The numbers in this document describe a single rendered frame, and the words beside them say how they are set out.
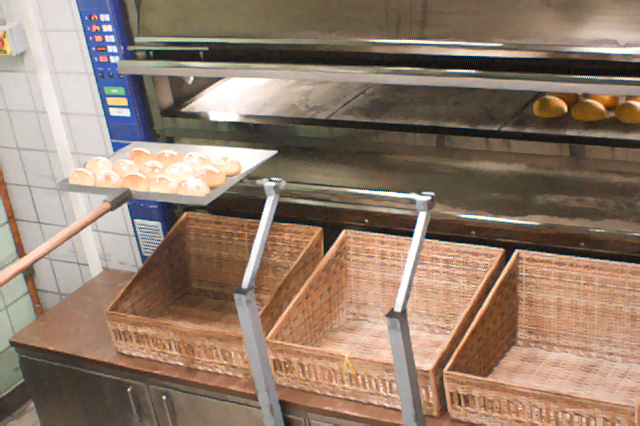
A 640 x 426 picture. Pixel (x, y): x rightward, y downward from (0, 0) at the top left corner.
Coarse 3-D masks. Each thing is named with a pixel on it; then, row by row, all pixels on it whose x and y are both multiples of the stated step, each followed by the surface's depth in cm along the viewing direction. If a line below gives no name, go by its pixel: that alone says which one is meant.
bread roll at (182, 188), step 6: (186, 180) 355; (192, 180) 355; (198, 180) 355; (180, 186) 356; (186, 186) 355; (192, 186) 354; (198, 186) 354; (204, 186) 354; (180, 192) 356; (186, 192) 355; (192, 192) 354; (198, 192) 354; (204, 192) 354
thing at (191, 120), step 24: (168, 120) 423; (192, 120) 417; (216, 120) 411; (240, 120) 407; (264, 120) 403; (288, 120) 399; (312, 120) 395; (336, 120) 391; (432, 144) 369; (456, 144) 365; (480, 144) 360; (504, 144) 356; (528, 144) 352; (552, 144) 347; (576, 144) 343; (600, 144) 340; (624, 144) 337
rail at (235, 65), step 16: (128, 64) 401; (144, 64) 397; (160, 64) 393; (176, 64) 390; (192, 64) 386; (208, 64) 383; (224, 64) 379; (240, 64) 376; (256, 64) 373; (272, 64) 370; (288, 64) 367; (304, 64) 364; (320, 64) 361; (336, 64) 359; (528, 80) 326; (544, 80) 323; (560, 80) 321; (576, 80) 318; (592, 80) 316; (608, 80) 313; (624, 80) 311
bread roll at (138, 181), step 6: (132, 174) 367; (138, 174) 367; (126, 180) 367; (132, 180) 366; (138, 180) 365; (144, 180) 365; (150, 180) 367; (126, 186) 367; (132, 186) 366; (138, 186) 365; (144, 186) 365
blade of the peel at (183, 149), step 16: (144, 144) 403; (160, 144) 401; (176, 144) 398; (112, 160) 396; (240, 160) 376; (256, 160) 374; (240, 176) 364; (80, 192) 377; (96, 192) 373; (112, 192) 369; (144, 192) 362; (160, 192) 359
